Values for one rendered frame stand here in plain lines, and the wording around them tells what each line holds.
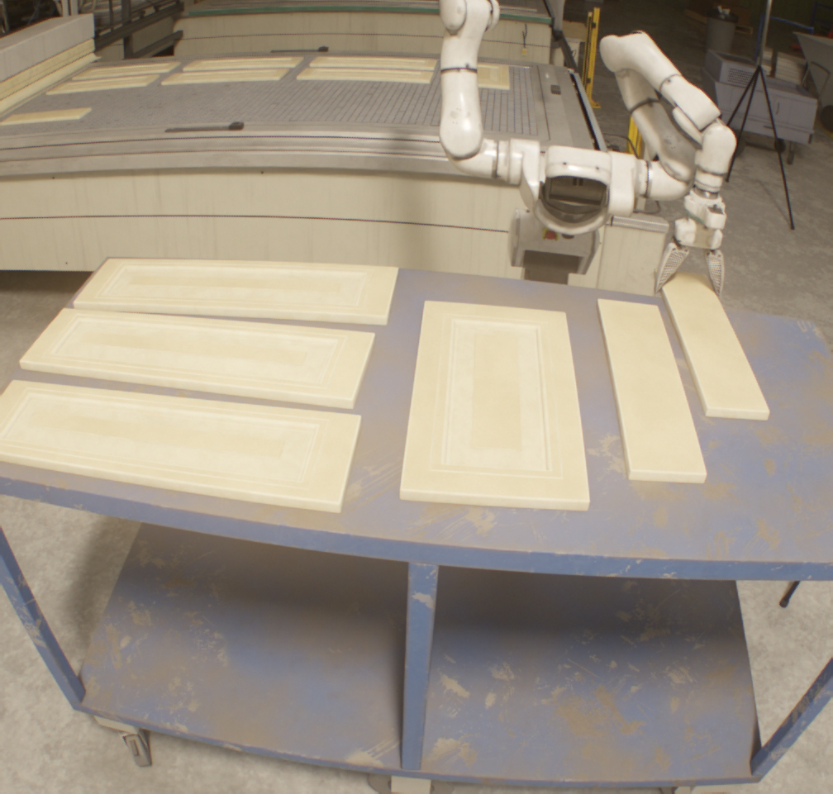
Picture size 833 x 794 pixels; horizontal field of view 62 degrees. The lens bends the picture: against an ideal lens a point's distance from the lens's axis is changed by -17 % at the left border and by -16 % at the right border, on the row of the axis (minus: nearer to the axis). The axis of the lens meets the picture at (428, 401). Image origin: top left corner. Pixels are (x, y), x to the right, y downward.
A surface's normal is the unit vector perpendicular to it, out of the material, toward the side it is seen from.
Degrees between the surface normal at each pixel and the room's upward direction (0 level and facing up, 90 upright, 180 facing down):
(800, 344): 0
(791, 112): 90
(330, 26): 90
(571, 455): 0
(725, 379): 0
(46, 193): 90
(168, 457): 11
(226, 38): 90
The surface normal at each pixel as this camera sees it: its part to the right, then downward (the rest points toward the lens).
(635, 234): -0.10, 0.60
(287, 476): 0.03, -0.66
